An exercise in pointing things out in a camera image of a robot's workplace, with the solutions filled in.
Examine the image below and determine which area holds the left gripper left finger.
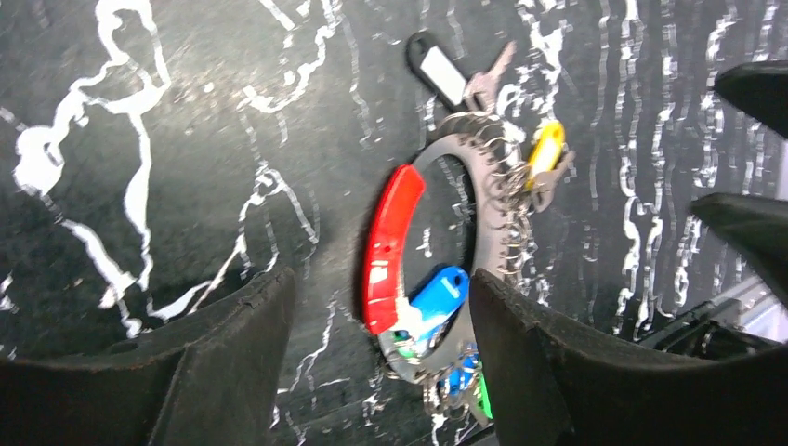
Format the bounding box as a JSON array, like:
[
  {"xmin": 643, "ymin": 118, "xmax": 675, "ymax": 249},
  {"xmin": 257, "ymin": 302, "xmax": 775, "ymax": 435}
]
[{"xmin": 1, "ymin": 268, "xmax": 296, "ymax": 445}]

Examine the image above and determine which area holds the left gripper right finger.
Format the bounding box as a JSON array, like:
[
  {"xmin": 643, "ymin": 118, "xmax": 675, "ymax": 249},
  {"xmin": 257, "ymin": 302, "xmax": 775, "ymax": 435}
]
[{"xmin": 469, "ymin": 269, "xmax": 787, "ymax": 445}]

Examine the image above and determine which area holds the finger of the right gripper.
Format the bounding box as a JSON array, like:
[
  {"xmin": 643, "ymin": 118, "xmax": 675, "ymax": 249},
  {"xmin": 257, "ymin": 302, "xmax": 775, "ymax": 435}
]
[
  {"xmin": 714, "ymin": 60, "xmax": 787, "ymax": 138},
  {"xmin": 689, "ymin": 192, "xmax": 787, "ymax": 306}
]

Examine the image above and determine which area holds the green tag key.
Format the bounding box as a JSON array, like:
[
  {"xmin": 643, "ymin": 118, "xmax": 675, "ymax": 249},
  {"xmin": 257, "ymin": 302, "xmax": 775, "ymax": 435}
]
[
  {"xmin": 474, "ymin": 373, "xmax": 493, "ymax": 421},
  {"xmin": 393, "ymin": 331, "xmax": 428, "ymax": 359}
]

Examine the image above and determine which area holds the metal key organizer ring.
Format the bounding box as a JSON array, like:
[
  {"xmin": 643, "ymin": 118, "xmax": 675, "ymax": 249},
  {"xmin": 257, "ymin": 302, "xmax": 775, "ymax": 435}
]
[{"xmin": 360, "ymin": 111, "xmax": 543, "ymax": 395}]

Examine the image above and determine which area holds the yellow tag key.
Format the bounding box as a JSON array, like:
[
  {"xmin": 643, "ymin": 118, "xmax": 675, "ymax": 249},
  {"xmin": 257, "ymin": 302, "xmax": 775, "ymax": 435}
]
[{"xmin": 524, "ymin": 121, "xmax": 575, "ymax": 213}]

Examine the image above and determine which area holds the small blue tag key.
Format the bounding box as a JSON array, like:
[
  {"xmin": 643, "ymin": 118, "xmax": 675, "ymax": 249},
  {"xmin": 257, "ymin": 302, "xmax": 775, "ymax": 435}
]
[{"xmin": 438, "ymin": 354, "xmax": 479, "ymax": 397}]

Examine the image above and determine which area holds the black tag key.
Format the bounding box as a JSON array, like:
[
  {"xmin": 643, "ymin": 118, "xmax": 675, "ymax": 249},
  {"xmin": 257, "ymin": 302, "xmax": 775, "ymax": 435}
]
[{"xmin": 405, "ymin": 31, "xmax": 517, "ymax": 114}]

